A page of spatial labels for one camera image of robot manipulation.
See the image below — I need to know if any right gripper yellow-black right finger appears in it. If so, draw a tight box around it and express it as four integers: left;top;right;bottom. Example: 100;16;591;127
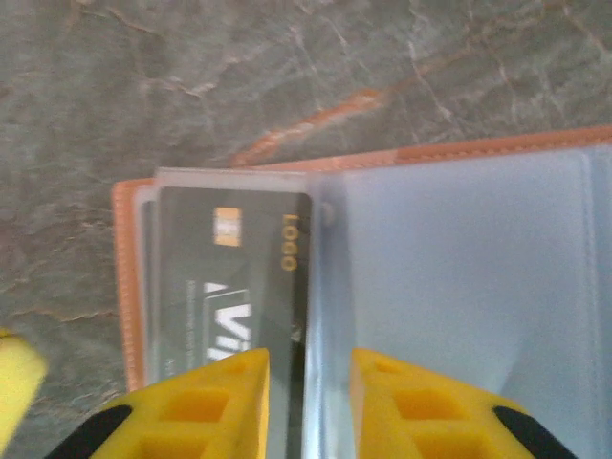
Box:
350;347;580;459

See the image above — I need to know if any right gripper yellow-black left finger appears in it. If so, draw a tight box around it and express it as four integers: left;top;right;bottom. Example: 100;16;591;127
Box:
45;347;272;459

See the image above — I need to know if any black credit card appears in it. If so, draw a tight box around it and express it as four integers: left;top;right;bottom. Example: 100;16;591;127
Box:
153;185;316;459

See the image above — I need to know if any brown leather card holder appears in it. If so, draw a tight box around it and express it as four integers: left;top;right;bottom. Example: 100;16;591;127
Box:
111;124;612;459

